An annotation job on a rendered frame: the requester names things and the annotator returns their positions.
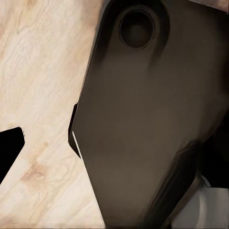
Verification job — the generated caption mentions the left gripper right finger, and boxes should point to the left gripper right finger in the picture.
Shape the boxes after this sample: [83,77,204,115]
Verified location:
[214,127,229,165]

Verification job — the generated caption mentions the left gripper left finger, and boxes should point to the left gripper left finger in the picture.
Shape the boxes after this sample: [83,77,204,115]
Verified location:
[0,127,25,184]

